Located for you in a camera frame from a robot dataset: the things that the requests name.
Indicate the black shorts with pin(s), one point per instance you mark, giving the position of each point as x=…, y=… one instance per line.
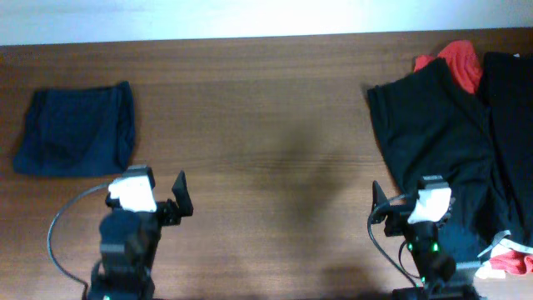
x=425, y=125

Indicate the folded navy blue garment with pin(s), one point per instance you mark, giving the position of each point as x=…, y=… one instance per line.
x=78, y=133

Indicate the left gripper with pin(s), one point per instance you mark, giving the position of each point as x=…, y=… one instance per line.
x=165, y=208

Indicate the black garment with white letters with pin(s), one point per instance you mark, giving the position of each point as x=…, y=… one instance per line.
x=506, y=86

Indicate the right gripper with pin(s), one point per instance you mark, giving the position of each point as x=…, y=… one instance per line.
x=396, y=218

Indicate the red and white garment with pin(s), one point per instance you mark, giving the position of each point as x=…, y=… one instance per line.
x=504, y=256

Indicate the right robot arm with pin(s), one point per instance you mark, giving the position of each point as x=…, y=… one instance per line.
x=439, y=275

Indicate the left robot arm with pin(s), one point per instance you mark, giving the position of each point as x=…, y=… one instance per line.
x=130, y=234

